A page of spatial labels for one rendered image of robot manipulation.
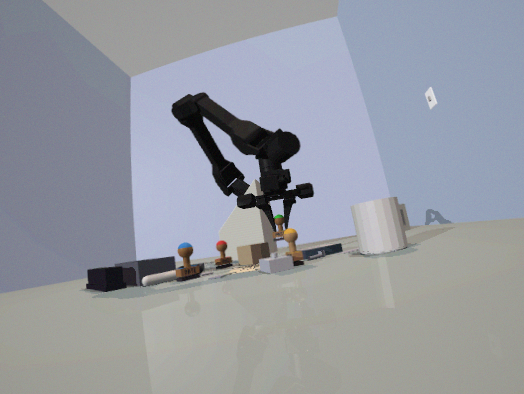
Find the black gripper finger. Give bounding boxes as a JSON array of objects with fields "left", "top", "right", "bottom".
[
  {"left": 283, "top": 198, "right": 296, "bottom": 230},
  {"left": 256, "top": 203, "right": 276, "bottom": 232}
]

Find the white mug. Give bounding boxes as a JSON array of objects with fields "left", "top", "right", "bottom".
[{"left": 350, "top": 197, "right": 410, "bottom": 255}]

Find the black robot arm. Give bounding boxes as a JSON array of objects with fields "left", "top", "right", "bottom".
[{"left": 172, "top": 92, "right": 301, "bottom": 197}]

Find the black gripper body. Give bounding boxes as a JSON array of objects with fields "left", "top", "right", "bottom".
[{"left": 237, "top": 166, "right": 314, "bottom": 209}]

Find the blue stamp pad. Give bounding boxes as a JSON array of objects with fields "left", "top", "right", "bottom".
[{"left": 297, "top": 243, "right": 343, "bottom": 259}]

